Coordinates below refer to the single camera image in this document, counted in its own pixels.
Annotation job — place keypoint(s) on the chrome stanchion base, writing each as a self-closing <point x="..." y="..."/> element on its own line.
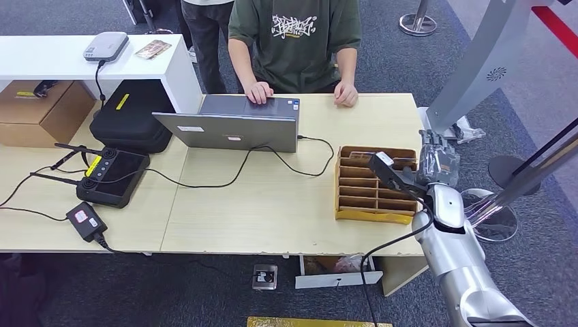
<point x="417" y="25"/>

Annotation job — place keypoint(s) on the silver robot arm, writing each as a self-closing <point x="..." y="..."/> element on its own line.
<point x="456" y="262"/>

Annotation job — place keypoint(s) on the black wrist camera pale top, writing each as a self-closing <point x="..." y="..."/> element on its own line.
<point x="388" y="169"/>

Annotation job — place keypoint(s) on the person's right hand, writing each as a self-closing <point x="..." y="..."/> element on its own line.
<point x="258" y="92"/>

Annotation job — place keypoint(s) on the dark patterned card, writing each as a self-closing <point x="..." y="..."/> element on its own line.
<point x="361" y="155"/>

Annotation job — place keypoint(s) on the brown cardboard box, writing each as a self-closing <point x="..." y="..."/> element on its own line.
<point x="40" y="117"/>

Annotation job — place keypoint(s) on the chrome stanchion with pole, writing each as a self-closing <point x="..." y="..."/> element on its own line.
<point x="496" y="225"/>

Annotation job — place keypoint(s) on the person's right forearm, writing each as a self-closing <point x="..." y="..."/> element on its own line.
<point x="241" y="63"/>

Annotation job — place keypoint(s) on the metal floor socket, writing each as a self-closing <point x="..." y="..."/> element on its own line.
<point x="264" y="276"/>

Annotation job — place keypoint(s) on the person in green shirt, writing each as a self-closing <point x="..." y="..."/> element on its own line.
<point x="293" y="49"/>

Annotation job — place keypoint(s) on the white raised counter shelf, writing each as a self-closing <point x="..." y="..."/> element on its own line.
<point x="54" y="58"/>

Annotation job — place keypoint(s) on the silver security gate pillar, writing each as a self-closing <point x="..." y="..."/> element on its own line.
<point x="483" y="67"/>

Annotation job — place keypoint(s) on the black zippered carrying case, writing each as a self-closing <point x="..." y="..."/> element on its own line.
<point x="131" y="117"/>

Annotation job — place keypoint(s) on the grey laptop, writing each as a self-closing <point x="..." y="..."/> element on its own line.
<point x="235" y="131"/>

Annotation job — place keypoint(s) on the dark equipment stand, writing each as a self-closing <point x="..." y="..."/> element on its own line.
<point x="149" y="13"/>

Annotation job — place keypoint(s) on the wooden slotted card holder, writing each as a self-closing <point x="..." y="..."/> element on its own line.
<point x="361" y="194"/>

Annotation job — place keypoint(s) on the person in dark trousers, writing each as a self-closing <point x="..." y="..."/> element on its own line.
<point x="207" y="40"/>

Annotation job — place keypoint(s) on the crumpled clear plastic bag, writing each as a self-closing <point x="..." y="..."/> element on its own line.
<point x="467" y="131"/>

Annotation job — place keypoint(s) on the transparent plastic film wrap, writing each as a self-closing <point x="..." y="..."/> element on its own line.
<point x="445" y="164"/>

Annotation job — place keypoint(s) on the person's left forearm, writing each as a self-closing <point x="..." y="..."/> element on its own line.
<point x="347" y="65"/>

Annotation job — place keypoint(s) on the gold floor strip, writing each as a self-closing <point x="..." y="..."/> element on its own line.
<point x="316" y="322"/>

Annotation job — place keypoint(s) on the black stand with pole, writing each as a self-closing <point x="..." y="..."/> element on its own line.
<point x="505" y="173"/>

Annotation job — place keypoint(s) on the person's left hand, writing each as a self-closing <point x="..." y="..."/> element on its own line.
<point x="346" y="95"/>

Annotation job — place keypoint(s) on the black controller with antennas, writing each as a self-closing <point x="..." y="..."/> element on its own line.
<point x="113" y="178"/>

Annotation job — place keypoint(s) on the white open drawer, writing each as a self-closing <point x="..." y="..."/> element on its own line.
<point x="334" y="277"/>

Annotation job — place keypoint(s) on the black power adapter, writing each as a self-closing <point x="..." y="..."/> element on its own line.
<point x="86" y="221"/>

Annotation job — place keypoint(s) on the brown patterned card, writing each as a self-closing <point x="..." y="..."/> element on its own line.
<point x="153" y="49"/>

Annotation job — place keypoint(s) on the grey rounded box device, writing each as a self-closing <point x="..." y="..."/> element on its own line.
<point x="106" y="46"/>

